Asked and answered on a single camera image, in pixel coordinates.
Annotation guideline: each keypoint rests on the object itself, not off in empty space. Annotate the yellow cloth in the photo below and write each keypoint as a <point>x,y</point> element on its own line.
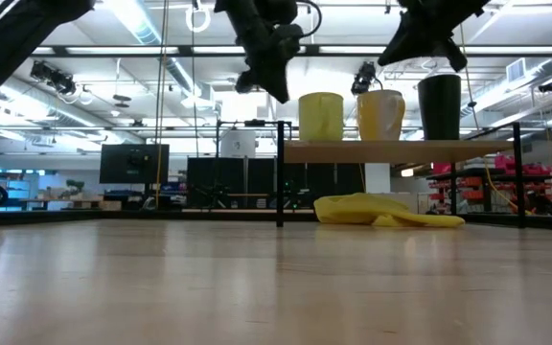
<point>352,208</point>

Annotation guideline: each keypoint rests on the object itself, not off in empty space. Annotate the black table edge rail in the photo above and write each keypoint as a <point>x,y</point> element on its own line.
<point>41,218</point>

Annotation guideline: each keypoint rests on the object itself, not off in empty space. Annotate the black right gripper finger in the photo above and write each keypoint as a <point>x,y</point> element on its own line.
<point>398,50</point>
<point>455,55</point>

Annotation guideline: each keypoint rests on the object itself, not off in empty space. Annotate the white ceiling vent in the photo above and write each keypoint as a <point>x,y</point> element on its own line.
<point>516,69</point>

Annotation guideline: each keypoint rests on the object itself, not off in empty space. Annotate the silver ceiling duct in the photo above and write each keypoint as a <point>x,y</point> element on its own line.
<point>142,29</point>

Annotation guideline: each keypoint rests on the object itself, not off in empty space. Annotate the wooden background workbench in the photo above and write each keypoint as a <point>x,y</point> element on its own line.
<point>84,203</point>

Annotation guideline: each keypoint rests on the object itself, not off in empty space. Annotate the black overhead frame bar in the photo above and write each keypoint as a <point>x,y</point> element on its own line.
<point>185,50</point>

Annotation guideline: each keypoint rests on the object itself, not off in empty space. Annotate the rack with red bins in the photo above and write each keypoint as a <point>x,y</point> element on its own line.
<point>472,184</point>

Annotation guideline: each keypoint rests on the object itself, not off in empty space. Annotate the white cylindrical canister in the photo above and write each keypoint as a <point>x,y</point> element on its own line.
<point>237,144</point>

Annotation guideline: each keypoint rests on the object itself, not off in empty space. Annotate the black metal background frame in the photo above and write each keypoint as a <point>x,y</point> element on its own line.
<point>228,123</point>

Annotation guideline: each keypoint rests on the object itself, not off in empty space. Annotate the dark background robot arm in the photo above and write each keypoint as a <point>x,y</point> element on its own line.
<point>74,188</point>

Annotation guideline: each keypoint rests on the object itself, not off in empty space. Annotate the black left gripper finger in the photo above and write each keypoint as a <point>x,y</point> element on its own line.
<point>276,76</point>

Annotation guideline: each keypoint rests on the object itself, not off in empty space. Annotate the pale yellow mug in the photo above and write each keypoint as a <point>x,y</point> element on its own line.
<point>321,117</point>

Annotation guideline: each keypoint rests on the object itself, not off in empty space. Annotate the black divider panels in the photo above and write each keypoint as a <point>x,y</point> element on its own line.
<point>324,179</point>

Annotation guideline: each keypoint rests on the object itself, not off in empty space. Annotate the wooden shelf black legs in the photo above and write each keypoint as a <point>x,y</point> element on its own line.
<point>391,152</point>

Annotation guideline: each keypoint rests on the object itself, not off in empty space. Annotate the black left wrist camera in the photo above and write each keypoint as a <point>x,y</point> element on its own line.
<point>283,33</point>

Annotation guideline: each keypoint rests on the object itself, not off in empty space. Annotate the tall black cup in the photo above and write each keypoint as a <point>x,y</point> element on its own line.
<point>439,110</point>

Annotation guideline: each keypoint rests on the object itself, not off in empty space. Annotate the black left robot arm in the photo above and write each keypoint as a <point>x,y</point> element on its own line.
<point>12,38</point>

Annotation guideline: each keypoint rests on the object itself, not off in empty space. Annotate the black monitor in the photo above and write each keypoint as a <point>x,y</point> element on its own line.
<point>132,163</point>

